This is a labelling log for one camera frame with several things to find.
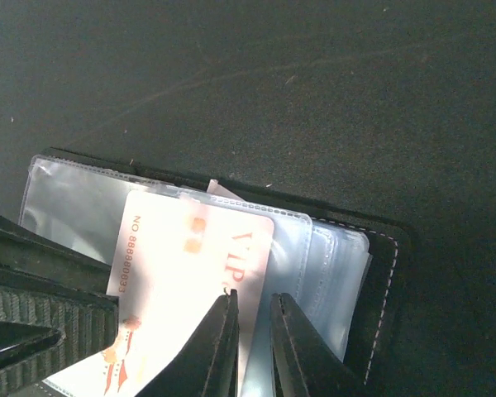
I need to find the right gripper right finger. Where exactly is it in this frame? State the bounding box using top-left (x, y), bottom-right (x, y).
top-left (270, 293), bottom-right (369, 397)

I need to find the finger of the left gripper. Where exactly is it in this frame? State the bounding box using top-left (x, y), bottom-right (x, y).
top-left (0, 216), bottom-right (119, 396)

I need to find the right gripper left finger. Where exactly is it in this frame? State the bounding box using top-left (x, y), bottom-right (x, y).
top-left (137, 289), bottom-right (239, 397)

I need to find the black leather card holder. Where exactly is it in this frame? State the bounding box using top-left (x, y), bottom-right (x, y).
top-left (19, 151), bottom-right (411, 396)

